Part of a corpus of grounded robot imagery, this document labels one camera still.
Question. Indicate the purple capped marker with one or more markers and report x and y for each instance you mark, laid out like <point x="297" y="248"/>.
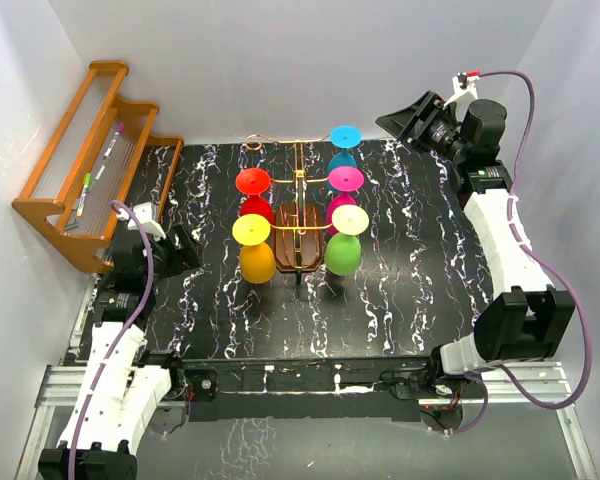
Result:
<point x="118" y="132"/>

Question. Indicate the gold wire glass rack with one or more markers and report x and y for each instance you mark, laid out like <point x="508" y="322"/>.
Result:
<point x="300" y="179"/>

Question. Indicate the yellow orange wine glass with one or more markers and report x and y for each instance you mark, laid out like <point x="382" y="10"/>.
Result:
<point x="256" y="258"/>

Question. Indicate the blue wine glass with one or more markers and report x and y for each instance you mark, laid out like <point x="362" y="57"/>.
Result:
<point x="344" y="138"/>

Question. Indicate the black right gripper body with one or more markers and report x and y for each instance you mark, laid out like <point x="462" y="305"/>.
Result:
<point x="443" y="135"/>

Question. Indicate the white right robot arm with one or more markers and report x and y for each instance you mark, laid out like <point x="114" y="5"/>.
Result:
<point x="528" y="315"/>

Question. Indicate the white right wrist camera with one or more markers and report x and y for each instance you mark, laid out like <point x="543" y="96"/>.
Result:
<point x="464" y="88"/>

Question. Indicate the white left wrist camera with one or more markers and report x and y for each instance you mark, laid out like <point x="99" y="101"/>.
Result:
<point x="146" y="214"/>

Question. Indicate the green wine glass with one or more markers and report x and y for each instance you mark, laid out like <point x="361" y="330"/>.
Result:
<point x="343" y="253"/>

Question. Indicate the aluminium frame rail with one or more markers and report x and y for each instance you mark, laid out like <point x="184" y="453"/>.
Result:
<point x="218" y="390"/>

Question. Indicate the orange wooden tiered shelf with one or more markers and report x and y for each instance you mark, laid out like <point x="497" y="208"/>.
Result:
<point x="49" y="197"/>

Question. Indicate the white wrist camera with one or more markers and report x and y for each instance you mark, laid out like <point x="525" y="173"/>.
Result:
<point x="464" y="88"/>
<point x="146" y="214"/>

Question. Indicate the brown wooden rack base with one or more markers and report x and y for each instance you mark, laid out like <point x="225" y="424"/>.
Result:
<point x="296" y="252"/>

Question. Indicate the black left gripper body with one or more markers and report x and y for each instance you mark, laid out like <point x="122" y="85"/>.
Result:
<point x="166" y="259"/>

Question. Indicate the magenta wine glass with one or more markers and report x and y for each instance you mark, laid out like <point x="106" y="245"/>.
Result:
<point x="345" y="185"/>

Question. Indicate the red wine glass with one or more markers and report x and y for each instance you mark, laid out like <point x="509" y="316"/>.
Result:
<point x="253" y="182"/>

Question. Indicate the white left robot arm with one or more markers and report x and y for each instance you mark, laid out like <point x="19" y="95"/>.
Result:
<point x="115" y="404"/>

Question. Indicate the green capped marker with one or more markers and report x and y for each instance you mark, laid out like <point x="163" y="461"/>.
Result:
<point x="83" y="194"/>

